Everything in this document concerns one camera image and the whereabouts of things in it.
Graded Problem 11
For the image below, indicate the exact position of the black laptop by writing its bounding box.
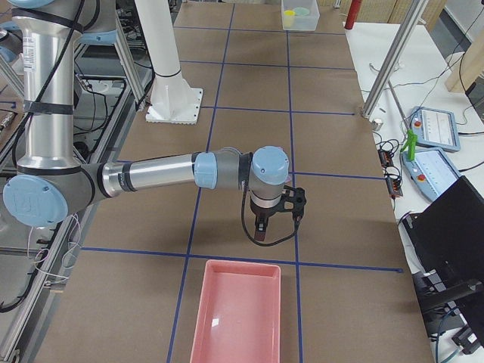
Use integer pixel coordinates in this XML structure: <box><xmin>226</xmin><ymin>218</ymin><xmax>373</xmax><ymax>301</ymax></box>
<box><xmin>401</xmin><ymin>175</ymin><xmax>484</xmax><ymax>281</ymax></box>

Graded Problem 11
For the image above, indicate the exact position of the red cylinder bottle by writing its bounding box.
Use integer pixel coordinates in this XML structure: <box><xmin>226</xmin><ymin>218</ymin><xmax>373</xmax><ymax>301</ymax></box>
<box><xmin>344</xmin><ymin>0</ymin><xmax>362</xmax><ymax>30</ymax></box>

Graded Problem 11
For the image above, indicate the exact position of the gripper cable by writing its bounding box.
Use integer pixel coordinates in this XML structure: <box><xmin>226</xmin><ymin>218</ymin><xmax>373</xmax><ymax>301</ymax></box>
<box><xmin>240</xmin><ymin>188</ymin><xmax>302</xmax><ymax>247</ymax></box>

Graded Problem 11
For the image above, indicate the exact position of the pink plastic bin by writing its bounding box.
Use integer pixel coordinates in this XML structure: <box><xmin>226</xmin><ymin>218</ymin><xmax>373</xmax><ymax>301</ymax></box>
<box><xmin>190</xmin><ymin>259</ymin><xmax>281</xmax><ymax>362</ymax></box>

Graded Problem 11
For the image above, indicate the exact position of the small metal cylinder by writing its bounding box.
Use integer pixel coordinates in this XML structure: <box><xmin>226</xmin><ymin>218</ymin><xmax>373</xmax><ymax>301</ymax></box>
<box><xmin>371</xmin><ymin>119</ymin><xmax>383</xmax><ymax>132</ymax></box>

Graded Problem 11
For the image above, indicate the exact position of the aluminium frame post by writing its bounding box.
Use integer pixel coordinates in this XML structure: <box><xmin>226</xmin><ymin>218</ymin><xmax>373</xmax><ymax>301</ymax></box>
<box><xmin>361</xmin><ymin>0</ymin><xmax>429</xmax><ymax>119</ymax></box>

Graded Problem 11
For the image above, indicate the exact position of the near blue teach pendant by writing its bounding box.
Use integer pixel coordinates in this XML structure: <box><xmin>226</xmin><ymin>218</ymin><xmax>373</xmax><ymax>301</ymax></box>
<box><xmin>402</xmin><ymin>147</ymin><xmax>461</xmax><ymax>202</ymax></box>

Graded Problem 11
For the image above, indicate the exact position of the yellow plastic cup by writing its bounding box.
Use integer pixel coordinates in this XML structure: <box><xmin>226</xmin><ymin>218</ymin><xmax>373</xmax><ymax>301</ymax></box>
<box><xmin>283</xmin><ymin>10</ymin><xmax>296</xmax><ymax>21</ymax></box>

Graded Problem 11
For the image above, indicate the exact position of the pale green bowl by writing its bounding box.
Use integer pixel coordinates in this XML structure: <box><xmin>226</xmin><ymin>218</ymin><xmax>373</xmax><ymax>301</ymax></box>
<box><xmin>293</xmin><ymin>7</ymin><xmax>311</xmax><ymax>17</ymax></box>

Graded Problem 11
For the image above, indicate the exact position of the blue teach pendant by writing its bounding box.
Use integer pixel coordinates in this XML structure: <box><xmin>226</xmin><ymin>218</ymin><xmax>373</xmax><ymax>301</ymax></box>
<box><xmin>402</xmin><ymin>147</ymin><xmax>461</xmax><ymax>202</ymax></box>
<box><xmin>410</xmin><ymin>107</ymin><xmax>461</xmax><ymax>152</ymax></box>

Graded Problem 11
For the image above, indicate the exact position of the clear plastic storage box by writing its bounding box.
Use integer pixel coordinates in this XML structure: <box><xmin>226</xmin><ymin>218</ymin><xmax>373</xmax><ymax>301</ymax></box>
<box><xmin>281</xmin><ymin>0</ymin><xmax>320</xmax><ymax>32</ymax></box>

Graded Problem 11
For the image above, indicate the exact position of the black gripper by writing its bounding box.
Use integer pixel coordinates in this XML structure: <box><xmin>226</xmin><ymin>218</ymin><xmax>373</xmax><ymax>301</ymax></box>
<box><xmin>250</xmin><ymin>203</ymin><xmax>280</xmax><ymax>242</ymax></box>

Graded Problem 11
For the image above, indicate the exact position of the reacher grabber tool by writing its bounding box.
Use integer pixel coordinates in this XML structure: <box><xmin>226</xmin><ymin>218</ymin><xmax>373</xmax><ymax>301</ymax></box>
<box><xmin>387</xmin><ymin>81</ymin><xmax>417</xmax><ymax>161</ymax></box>

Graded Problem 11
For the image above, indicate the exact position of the far blue teach pendant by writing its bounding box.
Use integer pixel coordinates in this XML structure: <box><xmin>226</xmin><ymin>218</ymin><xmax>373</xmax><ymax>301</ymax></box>
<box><xmin>410</xmin><ymin>107</ymin><xmax>461</xmax><ymax>152</ymax></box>

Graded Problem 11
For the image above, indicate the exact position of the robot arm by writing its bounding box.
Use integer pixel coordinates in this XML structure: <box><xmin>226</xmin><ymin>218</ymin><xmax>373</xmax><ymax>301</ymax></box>
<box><xmin>3</xmin><ymin>1</ymin><xmax>293</xmax><ymax>246</ymax></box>

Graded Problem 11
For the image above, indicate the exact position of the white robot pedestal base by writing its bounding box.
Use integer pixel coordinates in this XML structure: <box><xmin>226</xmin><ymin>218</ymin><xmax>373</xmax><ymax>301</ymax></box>
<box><xmin>136</xmin><ymin>1</ymin><xmax>203</xmax><ymax>125</ymax></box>

